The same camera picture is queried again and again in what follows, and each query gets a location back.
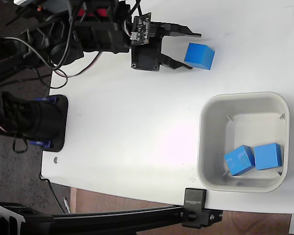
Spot glossy blue cube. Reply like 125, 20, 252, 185
223, 144, 256, 176

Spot matte blue cube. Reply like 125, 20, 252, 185
253, 142, 284, 171
183, 42, 216, 71

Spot black robot base blue clamps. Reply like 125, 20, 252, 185
29, 94, 69, 152

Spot black table clamp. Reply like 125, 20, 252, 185
181, 188, 223, 229

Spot black looped cable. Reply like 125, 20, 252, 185
22, 0, 89, 71

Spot black camera circuit board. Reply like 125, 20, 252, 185
130, 12, 153, 46

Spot black metal bracket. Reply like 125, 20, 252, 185
0, 201, 55, 235

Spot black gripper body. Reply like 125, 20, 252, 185
130, 22, 163, 72

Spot thin black floor cable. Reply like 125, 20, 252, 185
40, 177, 65, 213

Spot black aluminium rail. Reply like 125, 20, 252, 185
49, 205, 186, 235

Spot white plastic bin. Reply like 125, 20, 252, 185
196, 92, 290, 193

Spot black device with red light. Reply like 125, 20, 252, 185
6, 3, 49, 26

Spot black six-joint robot arm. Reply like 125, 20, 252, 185
0, 0, 138, 154

